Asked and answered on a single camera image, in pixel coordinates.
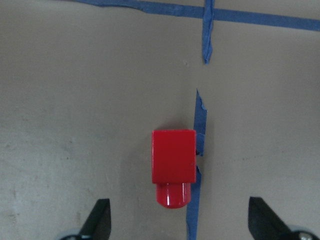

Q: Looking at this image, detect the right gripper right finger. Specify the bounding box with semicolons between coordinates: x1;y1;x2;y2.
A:
247;196;319;240

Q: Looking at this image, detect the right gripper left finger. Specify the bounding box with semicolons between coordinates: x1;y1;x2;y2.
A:
59;198;111;240

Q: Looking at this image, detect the red toy block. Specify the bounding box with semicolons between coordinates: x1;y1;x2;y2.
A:
151;129;196;209

